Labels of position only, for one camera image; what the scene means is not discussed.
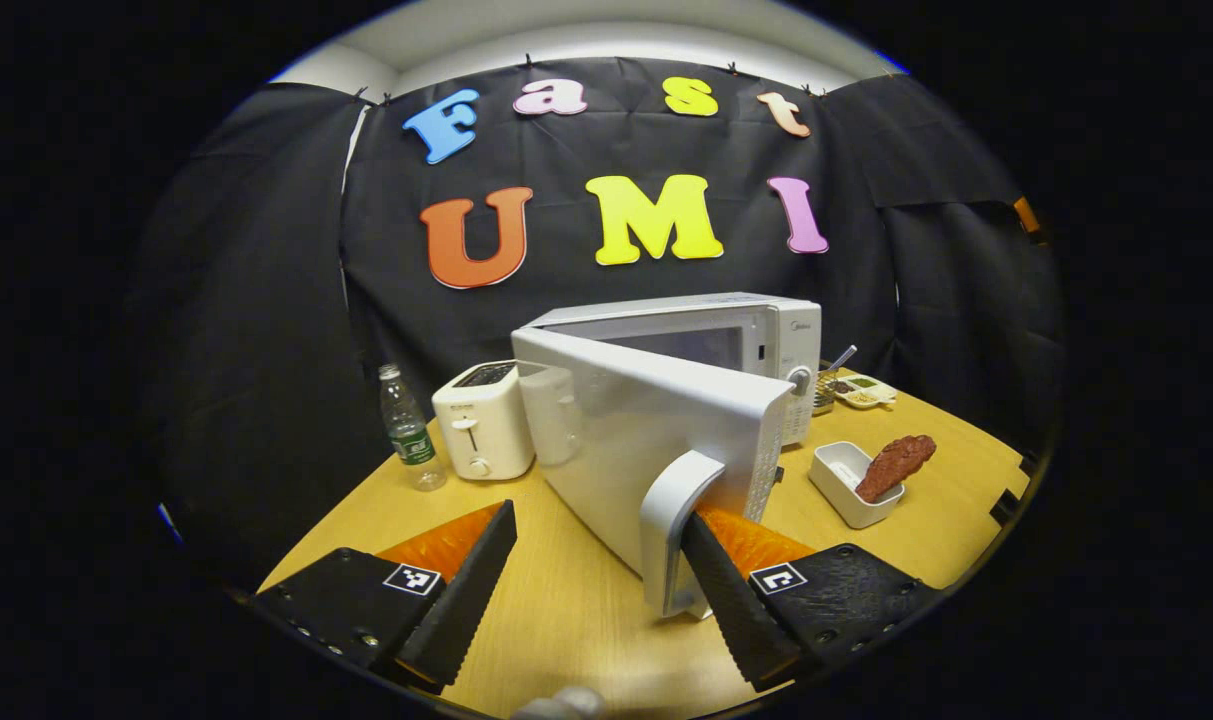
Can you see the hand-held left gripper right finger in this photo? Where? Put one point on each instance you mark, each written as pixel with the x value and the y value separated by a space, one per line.
pixel 741 610

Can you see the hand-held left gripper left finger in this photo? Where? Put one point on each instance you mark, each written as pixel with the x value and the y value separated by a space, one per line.
pixel 466 600

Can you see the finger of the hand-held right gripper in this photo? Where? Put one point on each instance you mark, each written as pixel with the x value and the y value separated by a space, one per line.
pixel 1026 215

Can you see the white microwave oven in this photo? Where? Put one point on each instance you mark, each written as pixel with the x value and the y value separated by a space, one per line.
pixel 646 430

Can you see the brown meat piece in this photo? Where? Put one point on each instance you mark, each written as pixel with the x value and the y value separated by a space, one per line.
pixel 894 465

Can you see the white rectangular dish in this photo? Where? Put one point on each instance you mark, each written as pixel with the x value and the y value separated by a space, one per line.
pixel 838 480

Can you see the clear plastic water bottle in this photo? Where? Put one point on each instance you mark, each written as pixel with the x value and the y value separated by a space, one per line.
pixel 411 435

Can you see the white toaster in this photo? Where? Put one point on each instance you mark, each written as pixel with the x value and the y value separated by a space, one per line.
pixel 481 425

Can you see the white divided seasoning tray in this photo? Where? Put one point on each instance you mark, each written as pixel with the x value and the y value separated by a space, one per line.
pixel 864 390

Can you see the black backdrop cloth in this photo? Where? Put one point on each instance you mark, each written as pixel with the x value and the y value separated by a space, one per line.
pixel 366 250

